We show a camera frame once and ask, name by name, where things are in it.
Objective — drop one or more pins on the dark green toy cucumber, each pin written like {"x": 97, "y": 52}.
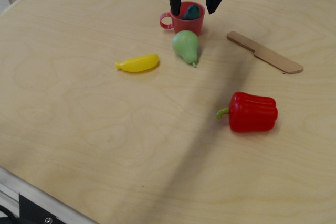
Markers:
{"x": 193, "y": 12}

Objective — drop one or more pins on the red plastic cup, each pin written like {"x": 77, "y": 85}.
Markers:
{"x": 170, "y": 21}

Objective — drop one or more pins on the green toy pear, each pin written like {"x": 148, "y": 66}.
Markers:
{"x": 185, "y": 44}

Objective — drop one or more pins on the wooden toy knife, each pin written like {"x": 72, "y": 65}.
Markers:
{"x": 265, "y": 54}

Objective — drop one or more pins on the yellow toy banana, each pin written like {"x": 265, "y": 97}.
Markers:
{"x": 138, "y": 64}

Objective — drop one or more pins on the red toy bell pepper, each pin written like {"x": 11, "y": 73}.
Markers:
{"x": 249, "y": 112}

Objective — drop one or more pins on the aluminium table frame rail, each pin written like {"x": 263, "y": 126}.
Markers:
{"x": 12, "y": 186}

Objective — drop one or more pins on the black corner bracket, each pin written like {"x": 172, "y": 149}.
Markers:
{"x": 29, "y": 212}

